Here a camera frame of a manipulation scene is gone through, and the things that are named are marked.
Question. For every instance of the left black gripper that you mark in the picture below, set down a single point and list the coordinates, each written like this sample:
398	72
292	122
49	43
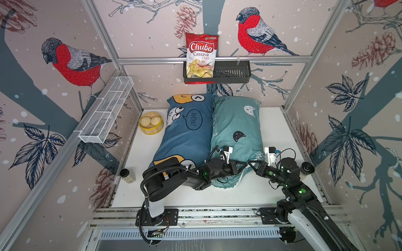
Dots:
233	168

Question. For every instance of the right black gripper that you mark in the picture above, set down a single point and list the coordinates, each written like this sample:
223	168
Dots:
261	169

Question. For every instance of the teal cat pillow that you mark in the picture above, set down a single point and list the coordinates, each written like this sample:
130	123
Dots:
236	124

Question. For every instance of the blue cartoon pillow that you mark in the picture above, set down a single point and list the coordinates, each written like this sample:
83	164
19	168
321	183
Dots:
188	130

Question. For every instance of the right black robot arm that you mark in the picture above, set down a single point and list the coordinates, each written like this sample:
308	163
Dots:
301	207

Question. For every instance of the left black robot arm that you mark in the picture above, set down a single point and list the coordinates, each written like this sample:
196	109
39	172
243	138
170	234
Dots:
165	177

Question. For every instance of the black round knob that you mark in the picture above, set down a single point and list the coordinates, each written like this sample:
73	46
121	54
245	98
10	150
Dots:
307	168

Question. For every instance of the yellow tub of biscuits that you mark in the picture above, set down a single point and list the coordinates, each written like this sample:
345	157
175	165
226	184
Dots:
151	123

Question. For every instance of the small black-lidded jar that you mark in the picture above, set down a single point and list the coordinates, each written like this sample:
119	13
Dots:
127	176

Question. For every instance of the red Chuba chips bag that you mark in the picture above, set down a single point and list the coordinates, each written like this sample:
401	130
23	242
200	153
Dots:
201	52

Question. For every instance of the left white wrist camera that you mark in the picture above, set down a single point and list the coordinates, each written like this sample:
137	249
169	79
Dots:
225	153

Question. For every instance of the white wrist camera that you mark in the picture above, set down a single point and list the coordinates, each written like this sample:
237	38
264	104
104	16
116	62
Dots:
225	153
271	154

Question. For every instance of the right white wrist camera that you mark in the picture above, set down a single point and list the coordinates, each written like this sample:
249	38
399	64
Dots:
271	154

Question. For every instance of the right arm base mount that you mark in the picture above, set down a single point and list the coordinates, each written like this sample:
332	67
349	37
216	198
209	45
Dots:
271	216

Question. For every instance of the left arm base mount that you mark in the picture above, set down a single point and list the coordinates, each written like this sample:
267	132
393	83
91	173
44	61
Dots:
168	218

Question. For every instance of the black wire wall basket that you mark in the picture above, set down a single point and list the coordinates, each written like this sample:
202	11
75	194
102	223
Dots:
225	72

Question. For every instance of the white wire mesh shelf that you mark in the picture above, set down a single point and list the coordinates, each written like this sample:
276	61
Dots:
101	121

